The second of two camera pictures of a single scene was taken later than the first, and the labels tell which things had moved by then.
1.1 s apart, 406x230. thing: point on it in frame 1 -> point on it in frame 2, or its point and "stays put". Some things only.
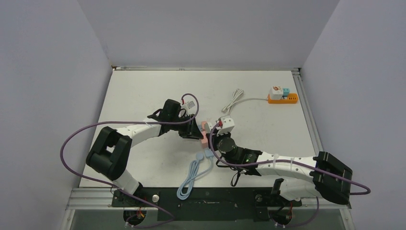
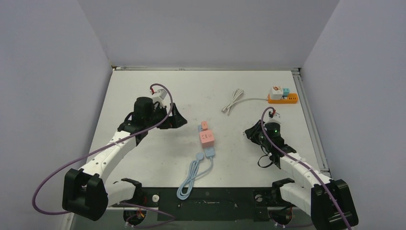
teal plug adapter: x=286 y=91 stays put
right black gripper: x=216 y=138 -> x=253 y=132
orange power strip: x=292 y=98 stays put
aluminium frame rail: x=309 y=111 stays put
